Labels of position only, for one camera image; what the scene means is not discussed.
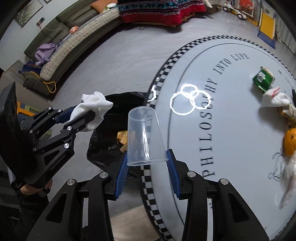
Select white tissue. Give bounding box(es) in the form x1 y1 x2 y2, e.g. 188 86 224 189
261 86 292 108
70 91 113 132

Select clear plastic cup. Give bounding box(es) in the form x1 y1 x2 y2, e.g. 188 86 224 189
127 106 168 166

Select clear bag with white contents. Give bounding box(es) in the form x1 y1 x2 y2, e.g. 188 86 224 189
281 153 295 207

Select green drink carton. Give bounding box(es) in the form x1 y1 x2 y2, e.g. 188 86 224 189
252 66 275 93

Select cream snack package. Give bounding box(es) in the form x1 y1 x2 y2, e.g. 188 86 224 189
277 104 296 128

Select black trash bag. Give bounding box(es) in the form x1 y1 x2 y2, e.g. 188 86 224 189
86 91 147 171

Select person left hand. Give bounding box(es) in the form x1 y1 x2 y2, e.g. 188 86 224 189
20 179 53 195

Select dark green floor bag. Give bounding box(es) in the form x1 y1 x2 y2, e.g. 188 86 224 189
23 71 57 96

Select purple backpack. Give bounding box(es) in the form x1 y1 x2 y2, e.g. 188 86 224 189
35 43 58 66

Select dark green sofa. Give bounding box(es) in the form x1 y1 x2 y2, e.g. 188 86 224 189
23 0 117 60

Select orange fruit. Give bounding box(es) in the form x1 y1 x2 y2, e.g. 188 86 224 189
283 128 296 156

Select red patterned blanket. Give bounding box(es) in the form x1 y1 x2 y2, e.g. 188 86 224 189
117 0 206 26

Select white toy car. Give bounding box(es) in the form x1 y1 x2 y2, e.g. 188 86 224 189
223 1 247 21

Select yellow toy slide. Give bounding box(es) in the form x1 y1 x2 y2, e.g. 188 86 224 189
257 12 275 49

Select framed wall picture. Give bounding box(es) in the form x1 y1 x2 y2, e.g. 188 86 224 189
15 0 43 27

